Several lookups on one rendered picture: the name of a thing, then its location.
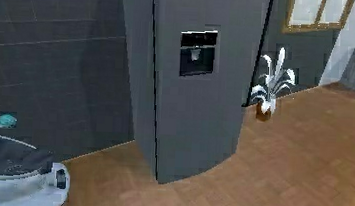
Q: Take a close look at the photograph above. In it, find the dark grey fridge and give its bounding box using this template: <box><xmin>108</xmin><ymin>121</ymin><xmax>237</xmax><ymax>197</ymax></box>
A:
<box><xmin>113</xmin><ymin>0</ymin><xmax>273</xmax><ymax>190</ymax></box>

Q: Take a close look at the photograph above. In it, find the white leafed house plant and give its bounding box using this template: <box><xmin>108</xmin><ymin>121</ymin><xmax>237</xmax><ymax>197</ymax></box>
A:
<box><xmin>249</xmin><ymin>45</ymin><xmax>298</xmax><ymax>124</ymax></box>

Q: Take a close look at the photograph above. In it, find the gold framed window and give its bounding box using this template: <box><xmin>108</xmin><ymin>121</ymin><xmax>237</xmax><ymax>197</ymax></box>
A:
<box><xmin>282</xmin><ymin>0</ymin><xmax>355</xmax><ymax>37</ymax></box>

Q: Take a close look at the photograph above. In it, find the teal round object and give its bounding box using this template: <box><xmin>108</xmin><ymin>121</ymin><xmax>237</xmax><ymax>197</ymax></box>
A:
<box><xmin>0</xmin><ymin>113</ymin><xmax>19</xmax><ymax>129</ymax></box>

